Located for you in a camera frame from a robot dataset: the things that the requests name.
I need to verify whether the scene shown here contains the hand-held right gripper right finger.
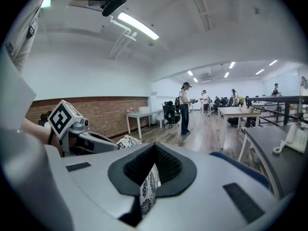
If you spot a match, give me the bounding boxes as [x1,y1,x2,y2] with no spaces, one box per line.
[136,142,282,231]

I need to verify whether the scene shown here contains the black metal railing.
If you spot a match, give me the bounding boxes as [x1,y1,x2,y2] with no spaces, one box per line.
[244,95,308,128]

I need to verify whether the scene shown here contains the white ceiling pipes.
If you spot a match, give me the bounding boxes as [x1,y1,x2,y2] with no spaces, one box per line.
[109,16,138,60]

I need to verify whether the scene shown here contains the patterned black white pillow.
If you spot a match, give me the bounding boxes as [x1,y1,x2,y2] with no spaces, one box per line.
[115,134,162,217]

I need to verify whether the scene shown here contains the row of recessed ceiling lights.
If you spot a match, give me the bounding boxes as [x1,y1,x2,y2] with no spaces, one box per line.
[187,59,279,83]

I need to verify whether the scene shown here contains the person's beige shirt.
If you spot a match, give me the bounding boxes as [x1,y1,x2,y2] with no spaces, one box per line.
[0,0,53,131]

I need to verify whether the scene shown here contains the black office chair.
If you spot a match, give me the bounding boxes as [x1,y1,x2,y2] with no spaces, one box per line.
[162,100,180,129]

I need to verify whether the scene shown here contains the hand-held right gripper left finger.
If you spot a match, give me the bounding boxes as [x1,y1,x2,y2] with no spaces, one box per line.
[45,142,156,231]

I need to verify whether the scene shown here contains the dark grey desk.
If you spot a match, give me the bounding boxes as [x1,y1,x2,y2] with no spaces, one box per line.
[238,123,308,201]

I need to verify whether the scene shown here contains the beige wooden table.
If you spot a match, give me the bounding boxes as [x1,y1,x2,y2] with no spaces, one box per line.
[217,106,262,151]

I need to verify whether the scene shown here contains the white metal-leg table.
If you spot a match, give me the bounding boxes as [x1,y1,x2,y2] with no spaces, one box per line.
[126,109,165,140]

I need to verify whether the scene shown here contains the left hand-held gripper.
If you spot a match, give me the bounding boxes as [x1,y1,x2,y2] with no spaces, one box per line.
[47,99,120,158]

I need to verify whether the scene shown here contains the white desk telephone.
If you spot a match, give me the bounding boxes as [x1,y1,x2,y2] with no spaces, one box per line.
[272,123,308,154]

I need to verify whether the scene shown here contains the long ceiling light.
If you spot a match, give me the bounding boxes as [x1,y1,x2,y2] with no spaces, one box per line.
[117,11,160,41]

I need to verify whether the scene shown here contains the person's left forearm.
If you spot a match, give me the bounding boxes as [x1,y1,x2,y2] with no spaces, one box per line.
[22,117,61,158]

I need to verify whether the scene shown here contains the black head-worn camera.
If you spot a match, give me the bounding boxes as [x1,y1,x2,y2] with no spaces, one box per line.
[102,0,130,18]

